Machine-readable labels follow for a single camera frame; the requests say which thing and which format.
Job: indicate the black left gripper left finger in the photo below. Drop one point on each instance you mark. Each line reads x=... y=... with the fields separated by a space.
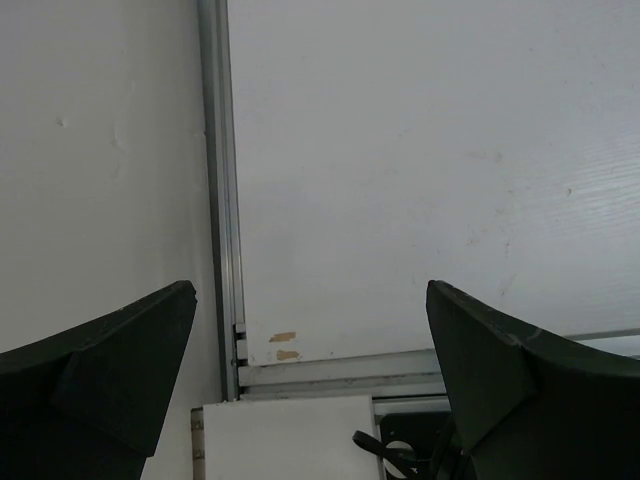
x=90 y=402

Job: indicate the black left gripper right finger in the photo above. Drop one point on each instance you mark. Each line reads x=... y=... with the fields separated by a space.
x=530 y=404

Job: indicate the white foam board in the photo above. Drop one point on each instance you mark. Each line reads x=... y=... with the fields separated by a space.
x=288 y=439

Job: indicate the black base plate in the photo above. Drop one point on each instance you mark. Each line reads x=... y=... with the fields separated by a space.
x=415 y=433

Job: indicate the aluminium frame rail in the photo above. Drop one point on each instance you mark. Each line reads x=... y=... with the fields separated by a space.
x=359 y=149

